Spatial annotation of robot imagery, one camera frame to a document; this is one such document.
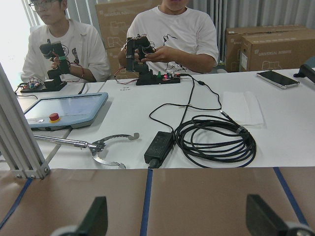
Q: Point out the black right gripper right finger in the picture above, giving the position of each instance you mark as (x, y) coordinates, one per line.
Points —
(261, 220)

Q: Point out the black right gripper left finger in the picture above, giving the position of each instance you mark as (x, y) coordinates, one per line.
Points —
(95, 222)

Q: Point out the metal reacher grabber tool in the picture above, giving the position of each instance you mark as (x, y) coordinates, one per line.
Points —
(95, 147)

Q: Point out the black power adapter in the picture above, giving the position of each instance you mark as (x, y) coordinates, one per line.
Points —
(158, 149)

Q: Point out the left teach pendant tablet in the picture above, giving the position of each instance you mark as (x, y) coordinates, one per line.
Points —
(65, 111)

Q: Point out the teach pendant tablet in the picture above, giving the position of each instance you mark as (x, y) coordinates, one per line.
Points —
(306, 71)
(65, 111)

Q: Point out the smartphone on table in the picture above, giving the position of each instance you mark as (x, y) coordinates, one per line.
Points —
(277, 79)

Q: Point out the right teach pendant tablet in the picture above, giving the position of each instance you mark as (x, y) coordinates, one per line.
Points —
(306, 71)

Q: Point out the person with glasses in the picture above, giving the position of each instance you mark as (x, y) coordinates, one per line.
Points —
(64, 41)

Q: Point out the cardboard box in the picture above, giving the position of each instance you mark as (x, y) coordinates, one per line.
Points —
(277, 50)

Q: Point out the person in white t-shirt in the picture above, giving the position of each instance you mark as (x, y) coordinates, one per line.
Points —
(184, 39)

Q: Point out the aluminium frame post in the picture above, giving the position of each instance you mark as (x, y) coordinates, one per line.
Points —
(17, 143)

